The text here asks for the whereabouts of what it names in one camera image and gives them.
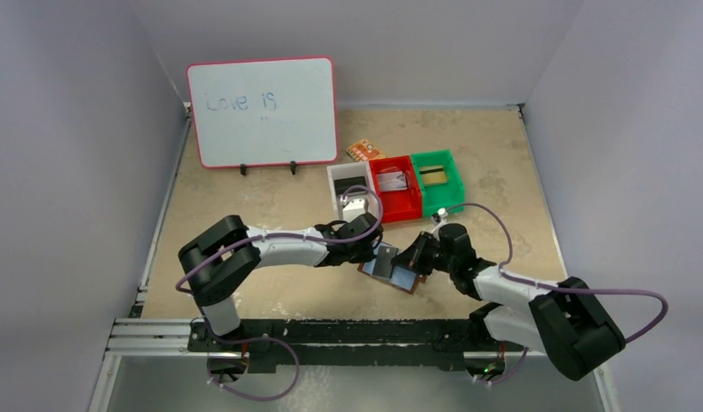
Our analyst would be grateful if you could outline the white board pink frame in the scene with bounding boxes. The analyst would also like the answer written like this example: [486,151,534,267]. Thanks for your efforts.
[185,56,339,168]

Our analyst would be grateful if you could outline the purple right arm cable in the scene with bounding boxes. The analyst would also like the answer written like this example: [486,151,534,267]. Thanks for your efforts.
[433,203,669,346]

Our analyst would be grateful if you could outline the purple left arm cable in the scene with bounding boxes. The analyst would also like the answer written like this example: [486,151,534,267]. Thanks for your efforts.
[175,185,385,295]

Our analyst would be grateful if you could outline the black card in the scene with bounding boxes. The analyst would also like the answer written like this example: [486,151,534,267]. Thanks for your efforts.
[333,176,367,196]
[367,243,398,280]

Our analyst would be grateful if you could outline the gold card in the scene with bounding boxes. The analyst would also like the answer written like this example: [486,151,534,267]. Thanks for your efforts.
[418,165,448,187]

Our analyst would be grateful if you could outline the red plastic bin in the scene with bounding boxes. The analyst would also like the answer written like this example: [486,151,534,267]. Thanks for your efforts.
[369,155,422,224]

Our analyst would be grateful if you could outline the green plastic bin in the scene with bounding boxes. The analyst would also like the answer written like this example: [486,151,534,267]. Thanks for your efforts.
[410,149,466,217]

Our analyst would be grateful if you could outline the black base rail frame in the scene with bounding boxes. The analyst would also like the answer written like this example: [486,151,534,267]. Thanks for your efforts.
[103,301,551,377]

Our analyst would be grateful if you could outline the brown leather card holder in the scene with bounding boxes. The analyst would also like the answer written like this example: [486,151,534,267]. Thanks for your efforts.
[357,242,427,294]

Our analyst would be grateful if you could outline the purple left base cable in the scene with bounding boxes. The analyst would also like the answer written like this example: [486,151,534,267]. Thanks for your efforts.
[205,335,301,403]

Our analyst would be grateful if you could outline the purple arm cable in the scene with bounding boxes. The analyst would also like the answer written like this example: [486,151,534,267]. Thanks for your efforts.
[433,203,669,346]
[175,185,385,295]

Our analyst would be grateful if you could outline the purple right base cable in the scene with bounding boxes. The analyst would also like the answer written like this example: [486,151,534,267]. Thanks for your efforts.
[471,347,529,388]

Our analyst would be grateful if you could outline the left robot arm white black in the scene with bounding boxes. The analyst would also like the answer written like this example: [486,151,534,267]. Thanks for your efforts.
[176,212,383,338]

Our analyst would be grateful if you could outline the orange spiral notebook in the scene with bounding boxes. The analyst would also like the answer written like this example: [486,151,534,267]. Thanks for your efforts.
[346,139,386,162]

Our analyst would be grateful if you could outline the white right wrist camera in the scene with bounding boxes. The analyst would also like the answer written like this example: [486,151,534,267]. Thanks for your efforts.
[430,208,449,236]

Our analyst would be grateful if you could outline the silver card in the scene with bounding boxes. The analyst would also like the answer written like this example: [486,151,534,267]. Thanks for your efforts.
[375,171,409,193]

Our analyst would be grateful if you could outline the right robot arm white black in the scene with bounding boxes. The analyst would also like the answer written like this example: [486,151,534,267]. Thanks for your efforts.
[391,223,626,381]

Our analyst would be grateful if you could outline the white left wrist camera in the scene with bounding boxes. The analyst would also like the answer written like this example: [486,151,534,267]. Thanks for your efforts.
[339,193,369,222]

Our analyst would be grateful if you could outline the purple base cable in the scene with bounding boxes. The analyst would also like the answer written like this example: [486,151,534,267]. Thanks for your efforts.
[471,347,529,388]
[205,335,301,403]

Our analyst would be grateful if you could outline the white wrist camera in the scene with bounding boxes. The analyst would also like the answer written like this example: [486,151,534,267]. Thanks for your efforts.
[430,208,449,236]
[339,193,369,222]

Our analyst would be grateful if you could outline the white plastic bin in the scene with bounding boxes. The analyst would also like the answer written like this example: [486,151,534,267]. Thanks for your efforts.
[326,162,381,221]

